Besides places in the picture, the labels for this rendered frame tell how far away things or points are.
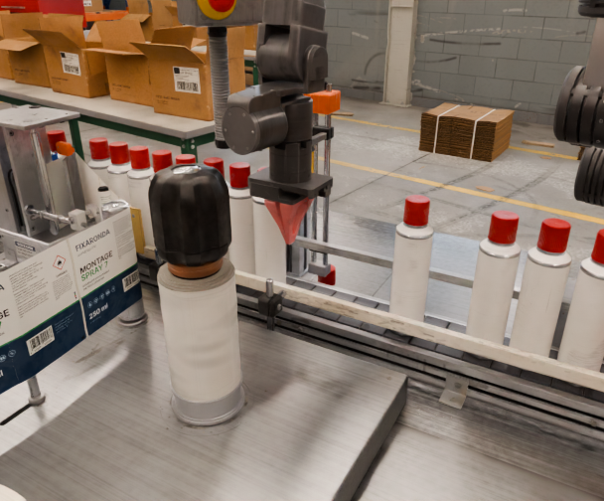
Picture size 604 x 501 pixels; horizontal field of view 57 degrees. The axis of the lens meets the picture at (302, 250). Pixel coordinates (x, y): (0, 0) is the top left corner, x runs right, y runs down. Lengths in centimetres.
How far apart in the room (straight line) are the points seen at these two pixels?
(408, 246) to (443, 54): 587
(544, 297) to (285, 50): 44
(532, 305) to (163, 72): 217
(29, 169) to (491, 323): 78
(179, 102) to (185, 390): 208
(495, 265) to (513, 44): 562
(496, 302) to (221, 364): 36
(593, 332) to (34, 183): 89
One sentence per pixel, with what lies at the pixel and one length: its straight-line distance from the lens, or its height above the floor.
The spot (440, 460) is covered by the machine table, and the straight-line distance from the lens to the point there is 73.
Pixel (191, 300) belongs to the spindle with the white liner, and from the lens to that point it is 59.
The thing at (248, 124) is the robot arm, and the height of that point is 120.
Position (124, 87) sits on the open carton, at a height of 85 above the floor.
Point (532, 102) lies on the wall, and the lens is 630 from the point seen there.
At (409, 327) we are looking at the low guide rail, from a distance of 81.
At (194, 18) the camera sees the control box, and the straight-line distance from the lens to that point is 89.
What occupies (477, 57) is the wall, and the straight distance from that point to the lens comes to 644.
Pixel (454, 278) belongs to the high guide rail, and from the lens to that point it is 84.
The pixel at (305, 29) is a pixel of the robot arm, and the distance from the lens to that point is 70.
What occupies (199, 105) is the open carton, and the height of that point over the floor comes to 84.
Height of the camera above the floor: 135
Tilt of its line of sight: 26 degrees down
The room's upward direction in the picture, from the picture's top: straight up
